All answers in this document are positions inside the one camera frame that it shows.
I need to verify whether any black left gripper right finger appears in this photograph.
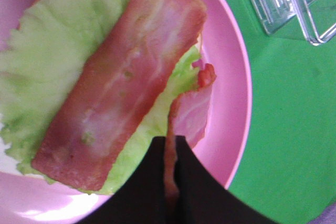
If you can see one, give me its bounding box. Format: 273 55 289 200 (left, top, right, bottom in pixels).
174 136 275 224

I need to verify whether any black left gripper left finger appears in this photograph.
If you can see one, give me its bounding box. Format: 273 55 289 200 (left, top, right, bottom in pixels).
78 136 166 224

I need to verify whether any bacon strip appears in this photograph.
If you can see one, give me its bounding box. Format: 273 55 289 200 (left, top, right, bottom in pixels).
31 0 206 191
163 63 216 210

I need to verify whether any green lettuce leaf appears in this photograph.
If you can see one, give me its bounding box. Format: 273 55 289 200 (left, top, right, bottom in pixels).
1 0 201 195

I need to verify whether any green tablecloth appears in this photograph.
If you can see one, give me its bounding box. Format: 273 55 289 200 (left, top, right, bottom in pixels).
227 0 335 223

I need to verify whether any pink round plate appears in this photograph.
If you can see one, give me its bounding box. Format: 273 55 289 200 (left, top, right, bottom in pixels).
1 0 252 223

